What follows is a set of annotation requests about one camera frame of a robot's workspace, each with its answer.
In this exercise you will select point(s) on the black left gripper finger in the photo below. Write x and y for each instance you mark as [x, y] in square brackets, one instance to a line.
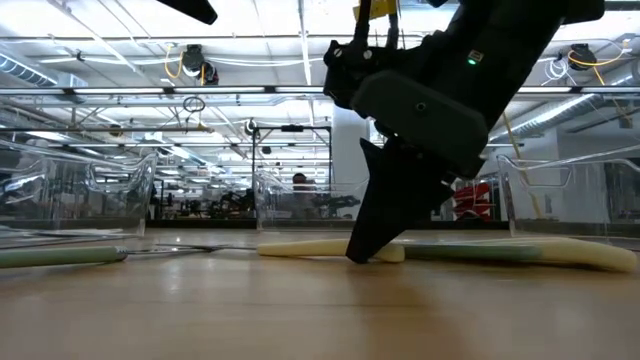
[195, 9]

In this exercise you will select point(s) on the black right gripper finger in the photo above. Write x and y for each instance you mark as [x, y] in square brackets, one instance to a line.
[385, 200]

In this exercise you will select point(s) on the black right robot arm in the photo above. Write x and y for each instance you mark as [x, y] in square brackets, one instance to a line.
[525, 30]

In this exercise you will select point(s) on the white column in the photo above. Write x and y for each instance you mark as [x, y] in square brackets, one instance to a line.
[347, 150]

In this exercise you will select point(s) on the clear plastic bin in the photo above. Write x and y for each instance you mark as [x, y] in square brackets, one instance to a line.
[75, 200]
[300, 210]
[575, 200]

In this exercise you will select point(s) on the person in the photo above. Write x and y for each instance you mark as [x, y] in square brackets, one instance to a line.
[301, 182]

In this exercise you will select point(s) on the red white object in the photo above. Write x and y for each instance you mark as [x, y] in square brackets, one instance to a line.
[472, 200]

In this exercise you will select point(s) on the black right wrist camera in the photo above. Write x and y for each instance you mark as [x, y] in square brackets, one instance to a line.
[350, 75]

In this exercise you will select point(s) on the black frame stand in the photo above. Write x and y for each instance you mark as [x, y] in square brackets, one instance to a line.
[292, 128]

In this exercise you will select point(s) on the silver ventilation duct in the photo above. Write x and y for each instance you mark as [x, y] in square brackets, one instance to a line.
[30, 72]
[565, 110]

